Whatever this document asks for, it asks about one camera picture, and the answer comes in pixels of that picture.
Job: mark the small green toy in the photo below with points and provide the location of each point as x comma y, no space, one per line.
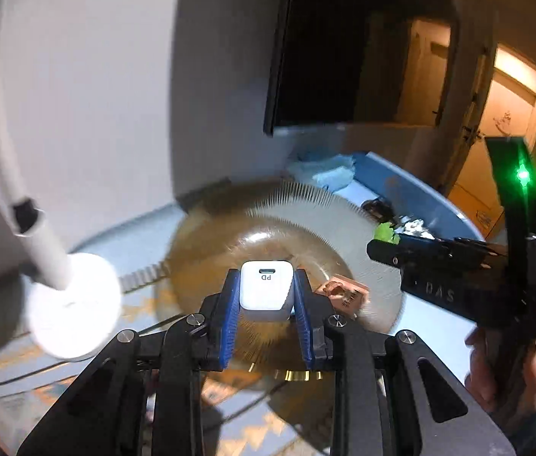
385,233

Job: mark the small black object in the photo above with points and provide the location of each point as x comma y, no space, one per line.
376,208

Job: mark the person's right hand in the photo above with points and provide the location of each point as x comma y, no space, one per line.
481,370

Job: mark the black white striped strip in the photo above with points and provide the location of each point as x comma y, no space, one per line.
142,278

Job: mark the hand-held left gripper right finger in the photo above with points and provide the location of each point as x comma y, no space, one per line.
306,323

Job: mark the amber ribbed glass plate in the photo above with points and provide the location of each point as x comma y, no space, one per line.
258,228

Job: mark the white charger plug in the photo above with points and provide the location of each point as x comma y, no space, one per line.
267,292

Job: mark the blue tray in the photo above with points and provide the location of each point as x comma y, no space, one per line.
419,190

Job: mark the pink rectangular trinket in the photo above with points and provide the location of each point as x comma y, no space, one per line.
344,294

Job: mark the wooden door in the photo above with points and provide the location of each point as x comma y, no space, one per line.
500,133

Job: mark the crumpled silver foil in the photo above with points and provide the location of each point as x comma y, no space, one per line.
415,228

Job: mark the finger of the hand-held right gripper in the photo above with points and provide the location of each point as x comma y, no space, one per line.
405,249

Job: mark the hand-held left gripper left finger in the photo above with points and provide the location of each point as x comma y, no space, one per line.
229,316

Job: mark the white desk lamp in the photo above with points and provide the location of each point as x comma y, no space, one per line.
75,304

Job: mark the black monitor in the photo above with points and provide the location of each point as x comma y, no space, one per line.
329,47

